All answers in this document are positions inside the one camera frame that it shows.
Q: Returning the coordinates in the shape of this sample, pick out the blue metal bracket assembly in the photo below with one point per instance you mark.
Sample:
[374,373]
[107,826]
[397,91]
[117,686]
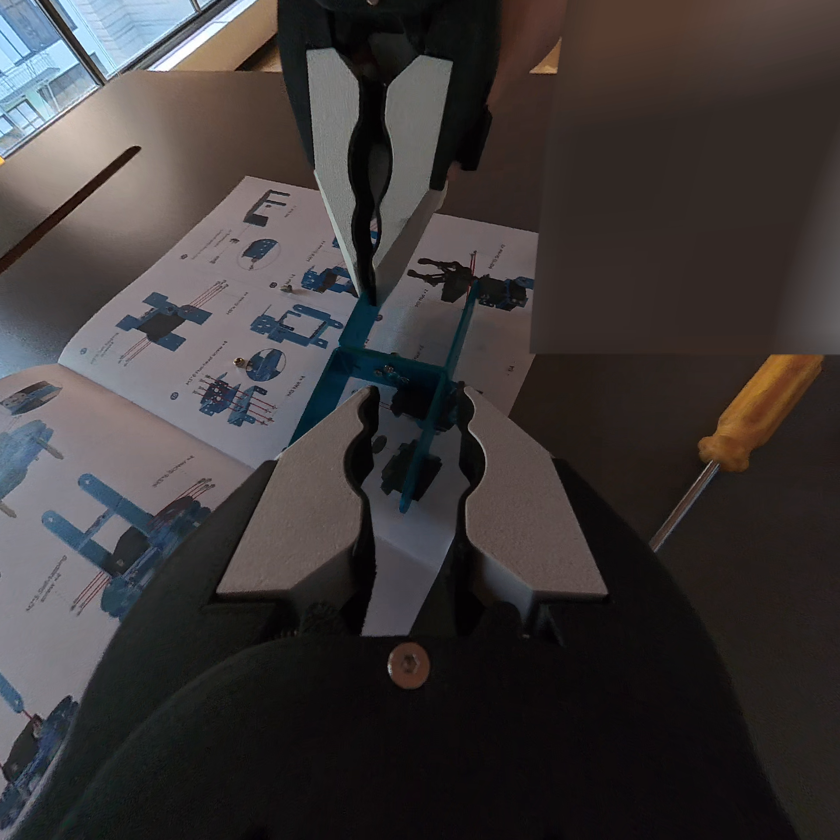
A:
[351,331]

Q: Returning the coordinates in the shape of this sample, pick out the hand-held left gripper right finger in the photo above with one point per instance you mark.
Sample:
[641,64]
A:
[525,518]

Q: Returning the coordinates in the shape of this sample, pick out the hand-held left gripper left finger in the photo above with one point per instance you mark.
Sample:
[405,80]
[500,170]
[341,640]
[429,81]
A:
[302,518]

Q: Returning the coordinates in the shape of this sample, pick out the printed instruction manual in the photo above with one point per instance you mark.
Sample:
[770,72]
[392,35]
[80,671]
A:
[164,420]

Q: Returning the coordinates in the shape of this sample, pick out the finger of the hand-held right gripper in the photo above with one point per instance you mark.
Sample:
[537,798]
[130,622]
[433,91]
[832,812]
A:
[413,164]
[334,151]

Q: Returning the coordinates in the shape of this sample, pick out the window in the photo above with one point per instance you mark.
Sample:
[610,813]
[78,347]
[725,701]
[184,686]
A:
[39,59]

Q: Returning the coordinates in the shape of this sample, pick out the dark desk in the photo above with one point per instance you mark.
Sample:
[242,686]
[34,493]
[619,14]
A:
[754,604]

